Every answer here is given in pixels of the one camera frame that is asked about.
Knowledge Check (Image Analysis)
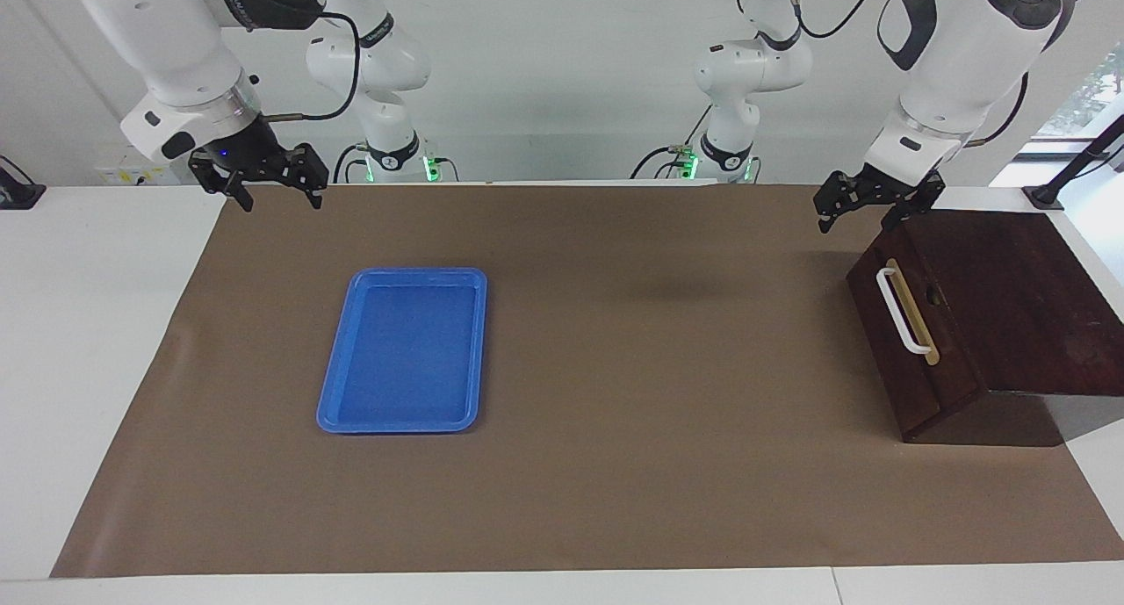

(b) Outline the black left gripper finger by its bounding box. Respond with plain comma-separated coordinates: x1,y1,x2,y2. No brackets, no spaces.
814,173,857,234
881,203,932,233

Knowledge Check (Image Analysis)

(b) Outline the wooden drawer with white handle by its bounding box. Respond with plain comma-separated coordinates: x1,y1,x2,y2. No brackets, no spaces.
846,227,989,442

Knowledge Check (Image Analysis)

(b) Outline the dark wooden cabinet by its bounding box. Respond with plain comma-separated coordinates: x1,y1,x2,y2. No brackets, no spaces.
878,208,1124,448

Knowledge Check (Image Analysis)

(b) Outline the black clamp stand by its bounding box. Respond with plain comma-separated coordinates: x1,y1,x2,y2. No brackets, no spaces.
1023,113,1124,211

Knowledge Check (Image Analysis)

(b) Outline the blue plastic tray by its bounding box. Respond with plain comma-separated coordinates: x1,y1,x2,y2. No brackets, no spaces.
316,267,488,436

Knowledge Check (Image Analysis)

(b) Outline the brown table mat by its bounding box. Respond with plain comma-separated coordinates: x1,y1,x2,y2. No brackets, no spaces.
50,184,1124,578

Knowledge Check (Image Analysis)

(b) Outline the black right base cable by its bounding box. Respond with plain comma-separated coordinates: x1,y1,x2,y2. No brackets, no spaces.
332,142,370,184

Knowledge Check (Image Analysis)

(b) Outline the black base cable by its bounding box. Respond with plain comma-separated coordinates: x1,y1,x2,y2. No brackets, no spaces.
332,142,370,184
630,104,714,181

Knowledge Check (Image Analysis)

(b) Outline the white wall socket box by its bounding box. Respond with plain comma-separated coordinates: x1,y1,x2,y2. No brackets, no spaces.
95,144,181,186

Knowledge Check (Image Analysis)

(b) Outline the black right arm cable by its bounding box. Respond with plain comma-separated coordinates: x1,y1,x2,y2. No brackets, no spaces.
263,10,363,123

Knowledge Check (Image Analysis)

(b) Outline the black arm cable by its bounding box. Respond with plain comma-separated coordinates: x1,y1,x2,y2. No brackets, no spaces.
736,0,890,42
263,10,363,123

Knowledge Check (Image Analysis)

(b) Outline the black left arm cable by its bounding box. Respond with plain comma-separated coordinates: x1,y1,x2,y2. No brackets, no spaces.
736,0,890,42

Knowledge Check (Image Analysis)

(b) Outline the black left base cable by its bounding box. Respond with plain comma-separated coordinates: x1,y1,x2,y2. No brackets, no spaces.
630,104,714,181

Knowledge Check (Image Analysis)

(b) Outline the black bracket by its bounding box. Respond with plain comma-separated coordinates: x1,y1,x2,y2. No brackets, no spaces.
0,155,47,211

